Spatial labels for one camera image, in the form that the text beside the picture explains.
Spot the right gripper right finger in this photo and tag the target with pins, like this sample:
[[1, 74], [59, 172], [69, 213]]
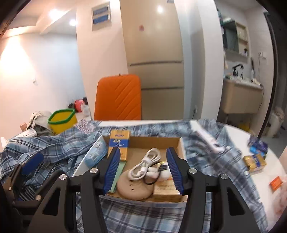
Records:
[[229, 211]]

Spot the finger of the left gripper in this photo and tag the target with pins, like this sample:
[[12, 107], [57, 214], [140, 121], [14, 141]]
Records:
[[16, 178], [41, 192]]

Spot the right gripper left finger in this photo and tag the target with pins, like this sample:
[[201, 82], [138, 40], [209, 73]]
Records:
[[57, 213]]

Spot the gold blue cigarette pack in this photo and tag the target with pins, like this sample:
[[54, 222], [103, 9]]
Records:
[[120, 139]]

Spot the light blue tissue packet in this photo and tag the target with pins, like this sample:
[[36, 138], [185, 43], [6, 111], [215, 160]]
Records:
[[96, 153]]

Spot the blue plaid shirt cloth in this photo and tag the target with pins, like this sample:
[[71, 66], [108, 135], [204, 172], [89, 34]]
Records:
[[66, 150]]

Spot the white power strip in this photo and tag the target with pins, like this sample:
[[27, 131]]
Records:
[[28, 133]]

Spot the red white cigarette pack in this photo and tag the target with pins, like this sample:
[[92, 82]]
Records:
[[165, 191]]

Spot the pile of beige clothes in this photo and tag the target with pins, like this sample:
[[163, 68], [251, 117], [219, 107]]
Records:
[[39, 122]]

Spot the yellow bin with green rim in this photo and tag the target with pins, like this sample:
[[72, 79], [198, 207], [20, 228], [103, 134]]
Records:
[[62, 120]]

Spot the beaded floral pouch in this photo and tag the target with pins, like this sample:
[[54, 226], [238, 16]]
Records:
[[85, 126]]

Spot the white remote control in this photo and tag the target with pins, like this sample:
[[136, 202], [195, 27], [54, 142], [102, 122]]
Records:
[[213, 145]]

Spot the gold cigarette pack on table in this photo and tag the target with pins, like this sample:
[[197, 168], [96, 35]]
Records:
[[254, 162]]

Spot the shallow cardboard box tray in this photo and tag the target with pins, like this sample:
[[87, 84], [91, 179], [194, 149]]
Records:
[[138, 147]]

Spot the round beige plush cushion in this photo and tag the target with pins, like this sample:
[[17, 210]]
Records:
[[135, 190]]

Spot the small orange packet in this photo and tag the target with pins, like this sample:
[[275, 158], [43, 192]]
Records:
[[275, 184]]

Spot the clear plastic bag with red print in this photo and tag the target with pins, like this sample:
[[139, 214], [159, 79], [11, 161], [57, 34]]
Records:
[[279, 202]]

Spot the red bag on floor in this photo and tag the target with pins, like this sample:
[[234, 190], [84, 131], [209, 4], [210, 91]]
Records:
[[78, 104]]

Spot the dark blue box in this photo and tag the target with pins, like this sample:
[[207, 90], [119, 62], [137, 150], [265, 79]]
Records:
[[257, 146]]

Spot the orange quilted chair back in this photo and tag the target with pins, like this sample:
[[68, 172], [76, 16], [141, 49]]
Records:
[[118, 98]]

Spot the bathroom vanity cabinet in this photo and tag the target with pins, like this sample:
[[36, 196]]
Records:
[[240, 98]]

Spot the white hair dryer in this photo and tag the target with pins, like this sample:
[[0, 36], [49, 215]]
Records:
[[256, 82]]

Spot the beige three-door refrigerator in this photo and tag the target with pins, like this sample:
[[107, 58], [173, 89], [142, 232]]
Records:
[[154, 53]]

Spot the mirror cabinet with shelves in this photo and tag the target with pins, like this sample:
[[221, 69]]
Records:
[[235, 40]]

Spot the grey wall electrical panel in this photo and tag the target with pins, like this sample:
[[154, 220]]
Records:
[[101, 16]]

